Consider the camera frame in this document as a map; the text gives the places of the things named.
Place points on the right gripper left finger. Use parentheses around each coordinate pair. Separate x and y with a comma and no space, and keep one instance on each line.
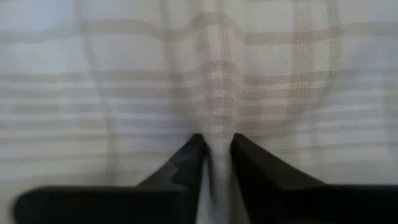
(109,205)

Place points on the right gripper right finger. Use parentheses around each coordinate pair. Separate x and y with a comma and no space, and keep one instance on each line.
(311,205)

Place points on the white beige-checked towel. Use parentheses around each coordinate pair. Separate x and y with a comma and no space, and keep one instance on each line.
(124,77)

